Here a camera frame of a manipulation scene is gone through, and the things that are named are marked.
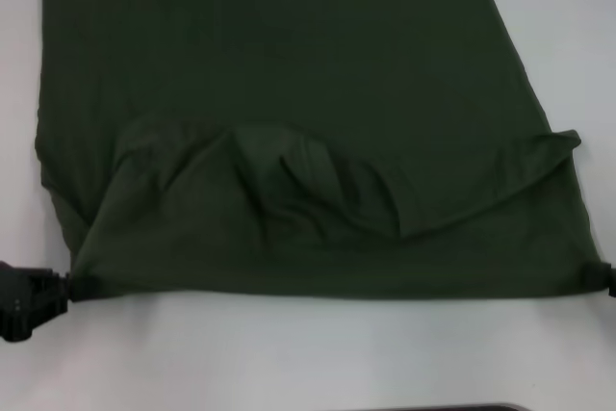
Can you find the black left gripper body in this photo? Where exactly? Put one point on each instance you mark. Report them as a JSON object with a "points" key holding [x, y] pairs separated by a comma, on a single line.
{"points": [[12, 300]]}

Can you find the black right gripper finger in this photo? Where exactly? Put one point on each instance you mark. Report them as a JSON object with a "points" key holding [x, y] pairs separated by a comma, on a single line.
{"points": [[599, 278]]}

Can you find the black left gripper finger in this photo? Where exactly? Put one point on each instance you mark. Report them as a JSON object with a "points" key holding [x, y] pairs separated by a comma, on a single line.
{"points": [[45, 315], [62, 286]]}

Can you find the dark green FREE T-shirt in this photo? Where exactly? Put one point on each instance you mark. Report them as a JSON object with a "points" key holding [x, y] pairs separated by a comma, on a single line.
{"points": [[313, 69]]}

